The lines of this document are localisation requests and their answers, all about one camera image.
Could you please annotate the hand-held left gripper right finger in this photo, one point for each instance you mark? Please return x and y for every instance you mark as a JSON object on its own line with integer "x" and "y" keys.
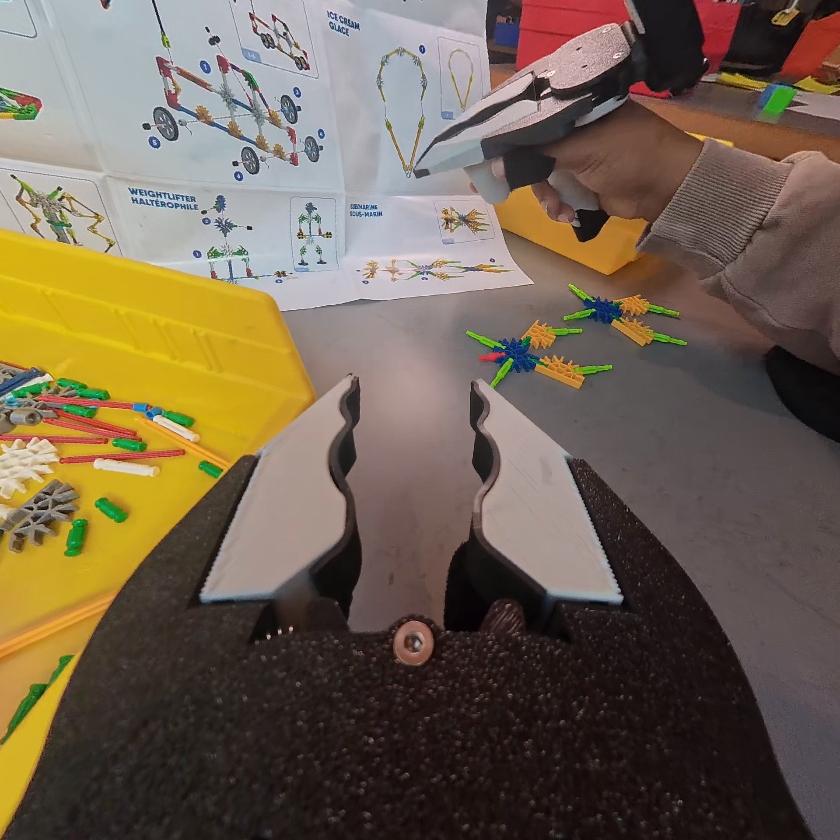
{"x": 544, "y": 525}

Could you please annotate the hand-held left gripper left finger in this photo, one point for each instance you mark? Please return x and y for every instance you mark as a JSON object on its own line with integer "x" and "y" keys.
{"x": 282, "y": 525}

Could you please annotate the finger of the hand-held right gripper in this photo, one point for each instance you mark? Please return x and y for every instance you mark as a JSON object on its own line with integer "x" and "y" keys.
{"x": 453, "y": 151}
{"x": 508, "y": 92}

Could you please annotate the yellow toy connector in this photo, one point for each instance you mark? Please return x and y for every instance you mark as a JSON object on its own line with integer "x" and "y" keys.
{"x": 539, "y": 334}
{"x": 561, "y": 374}

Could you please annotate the light green toy rod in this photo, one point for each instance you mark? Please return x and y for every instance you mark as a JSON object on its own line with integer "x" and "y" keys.
{"x": 594, "y": 369}
{"x": 501, "y": 376}
{"x": 482, "y": 340}
{"x": 568, "y": 331}

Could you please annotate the blue toy connector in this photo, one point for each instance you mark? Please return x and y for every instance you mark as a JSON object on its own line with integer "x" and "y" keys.
{"x": 516, "y": 354}

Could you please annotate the yellow storage bin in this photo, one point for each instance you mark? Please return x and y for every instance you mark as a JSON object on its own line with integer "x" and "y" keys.
{"x": 164, "y": 328}
{"x": 610, "y": 253}

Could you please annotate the person's right forearm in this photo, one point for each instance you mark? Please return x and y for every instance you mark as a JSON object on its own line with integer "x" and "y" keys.
{"x": 754, "y": 229}

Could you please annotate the grey desk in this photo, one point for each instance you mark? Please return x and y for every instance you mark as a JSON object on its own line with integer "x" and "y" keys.
{"x": 656, "y": 492}

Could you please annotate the person's right hand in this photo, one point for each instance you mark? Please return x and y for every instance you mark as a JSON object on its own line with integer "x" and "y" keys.
{"x": 630, "y": 164}

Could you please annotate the red storage bin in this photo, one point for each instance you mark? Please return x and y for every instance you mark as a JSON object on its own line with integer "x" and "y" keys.
{"x": 558, "y": 26}

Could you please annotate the green block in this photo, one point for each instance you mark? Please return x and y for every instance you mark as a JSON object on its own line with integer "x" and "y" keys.
{"x": 779, "y": 102}

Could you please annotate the assembled toy model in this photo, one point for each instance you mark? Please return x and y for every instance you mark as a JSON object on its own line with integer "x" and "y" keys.
{"x": 604, "y": 310}

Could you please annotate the orange storage bin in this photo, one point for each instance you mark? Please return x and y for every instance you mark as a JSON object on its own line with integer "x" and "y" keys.
{"x": 817, "y": 46}

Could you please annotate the printed instruction sheet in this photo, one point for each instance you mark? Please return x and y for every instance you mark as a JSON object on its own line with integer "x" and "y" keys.
{"x": 197, "y": 131}

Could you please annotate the pile of toy parts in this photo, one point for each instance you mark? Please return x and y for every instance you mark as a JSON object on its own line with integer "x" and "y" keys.
{"x": 26, "y": 459}

